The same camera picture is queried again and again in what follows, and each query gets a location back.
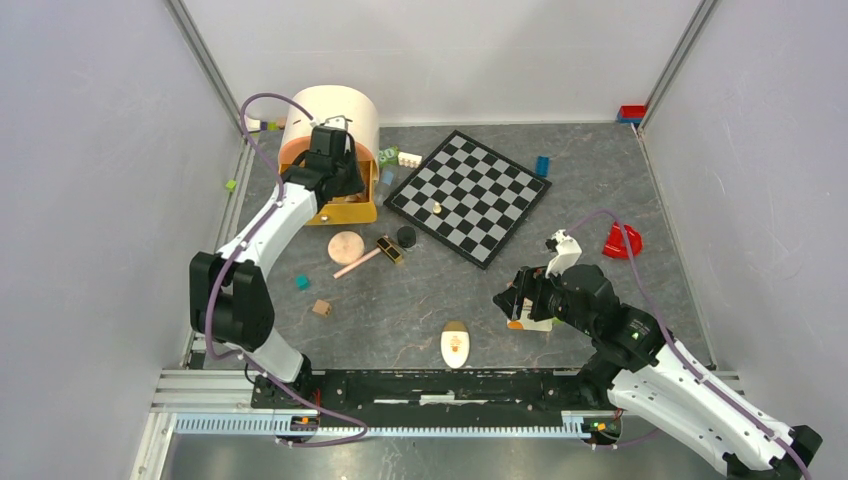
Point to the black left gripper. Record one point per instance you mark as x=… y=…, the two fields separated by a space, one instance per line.
x=356 y=184

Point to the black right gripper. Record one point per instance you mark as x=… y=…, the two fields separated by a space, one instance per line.
x=527 y=282

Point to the yellow drawer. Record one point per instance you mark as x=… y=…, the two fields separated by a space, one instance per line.
x=347 y=211

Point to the white orange sachet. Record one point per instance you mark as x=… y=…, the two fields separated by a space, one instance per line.
x=524 y=322

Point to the round pink compact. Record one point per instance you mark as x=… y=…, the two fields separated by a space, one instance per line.
x=346 y=247

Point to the pink lip pencil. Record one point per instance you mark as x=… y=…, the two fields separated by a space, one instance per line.
x=356 y=263

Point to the black round cap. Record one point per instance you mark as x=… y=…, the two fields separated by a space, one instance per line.
x=406 y=237

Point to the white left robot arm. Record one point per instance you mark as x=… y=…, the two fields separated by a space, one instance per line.
x=229 y=300

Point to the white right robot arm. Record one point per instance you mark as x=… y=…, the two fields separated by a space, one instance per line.
x=644 y=370

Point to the red letter D toy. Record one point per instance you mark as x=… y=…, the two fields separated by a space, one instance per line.
x=622 y=242

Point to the green toy block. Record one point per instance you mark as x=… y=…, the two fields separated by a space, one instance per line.
x=388 y=156

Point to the white round drawer organizer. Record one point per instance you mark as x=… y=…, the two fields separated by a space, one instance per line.
x=325 y=102

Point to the white lego brick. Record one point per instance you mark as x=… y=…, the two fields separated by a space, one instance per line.
x=409 y=160

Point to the small teal cube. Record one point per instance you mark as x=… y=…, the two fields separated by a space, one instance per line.
x=302 y=282

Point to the blue lego brick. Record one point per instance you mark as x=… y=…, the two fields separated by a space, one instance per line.
x=542 y=166

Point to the small wooden cube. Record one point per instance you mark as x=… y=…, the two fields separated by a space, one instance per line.
x=322 y=308

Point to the black grey chessboard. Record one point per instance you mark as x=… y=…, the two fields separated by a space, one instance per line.
x=485 y=197

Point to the red blue bricks corner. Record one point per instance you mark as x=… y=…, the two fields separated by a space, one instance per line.
x=631 y=114

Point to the black mounting rail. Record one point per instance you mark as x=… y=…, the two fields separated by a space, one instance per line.
x=435 y=398

